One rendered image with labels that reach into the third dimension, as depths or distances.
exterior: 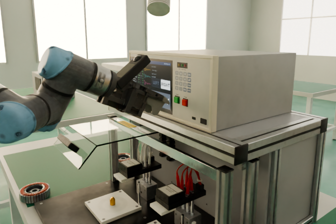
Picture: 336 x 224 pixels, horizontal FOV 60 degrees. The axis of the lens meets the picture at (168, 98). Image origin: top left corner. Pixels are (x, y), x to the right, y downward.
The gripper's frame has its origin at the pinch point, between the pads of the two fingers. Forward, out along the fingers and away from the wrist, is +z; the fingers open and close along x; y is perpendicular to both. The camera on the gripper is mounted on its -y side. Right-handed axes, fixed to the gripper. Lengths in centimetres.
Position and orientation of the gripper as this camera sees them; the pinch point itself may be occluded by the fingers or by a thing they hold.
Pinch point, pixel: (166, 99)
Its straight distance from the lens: 85.1
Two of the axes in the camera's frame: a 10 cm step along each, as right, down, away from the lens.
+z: 7.3, 3.1, 6.1
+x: 5.9, 1.6, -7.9
